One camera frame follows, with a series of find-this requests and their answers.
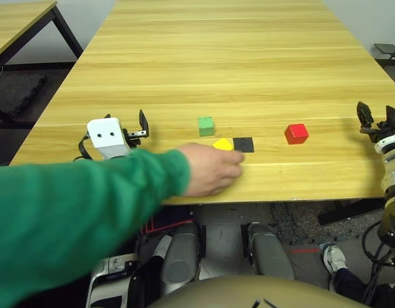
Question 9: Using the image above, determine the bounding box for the white bystander sneaker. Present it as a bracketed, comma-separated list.
[319, 243, 348, 275]

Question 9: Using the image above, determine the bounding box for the black foam floor mat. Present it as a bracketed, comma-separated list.
[0, 72, 48, 117]

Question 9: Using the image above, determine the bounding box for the black square marker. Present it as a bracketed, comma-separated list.
[233, 137, 255, 154]

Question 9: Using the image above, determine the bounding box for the grey robot left leg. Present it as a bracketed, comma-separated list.
[161, 222, 200, 295]

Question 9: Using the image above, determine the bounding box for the green sleeved person's forearm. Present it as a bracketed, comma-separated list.
[0, 149, 191, 308]

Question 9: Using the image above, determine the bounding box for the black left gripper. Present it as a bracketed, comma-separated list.
[103, 109, 150, 148]

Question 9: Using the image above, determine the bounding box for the green wooden block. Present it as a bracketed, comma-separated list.
[197, 116, 216, 137]

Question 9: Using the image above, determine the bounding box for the dark trousered bystander leg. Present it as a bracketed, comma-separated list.
[328, 268, 395, 308]

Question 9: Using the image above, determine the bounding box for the red wooden block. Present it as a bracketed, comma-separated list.
[284, 123, 310, 145]

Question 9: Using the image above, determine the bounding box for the olive robot torso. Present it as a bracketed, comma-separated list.
[148, 275, 362, 308]

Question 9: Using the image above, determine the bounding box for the grey robot leg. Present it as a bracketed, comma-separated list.
[161, 222, 200, 295]
[247, 221, 296, 280]

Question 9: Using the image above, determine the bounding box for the yellow wooden block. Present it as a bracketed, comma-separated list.
[212, 137, 234, 152]

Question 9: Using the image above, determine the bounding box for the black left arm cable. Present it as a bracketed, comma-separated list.
[73, 135, 92, 161]

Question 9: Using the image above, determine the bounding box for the black folding stool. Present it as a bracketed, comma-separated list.
[373, 41, 395, 61]

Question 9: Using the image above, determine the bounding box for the grey robot right leg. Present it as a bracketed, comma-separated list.
[247, 221, 296, 280]

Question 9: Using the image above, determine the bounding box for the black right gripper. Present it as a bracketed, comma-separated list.
[356, 101, 395, 144]

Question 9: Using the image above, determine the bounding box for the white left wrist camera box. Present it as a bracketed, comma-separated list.
[86, 117, 132, 160]

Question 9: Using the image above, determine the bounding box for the person's bare hand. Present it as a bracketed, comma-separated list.
[179, 142, 246, 198]

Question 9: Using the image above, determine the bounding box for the wooden side table black frame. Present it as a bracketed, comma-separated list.
[0, 0, 84, 70]

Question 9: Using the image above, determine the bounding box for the black table base bar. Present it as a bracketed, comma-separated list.
[317, 198, 386, 225]

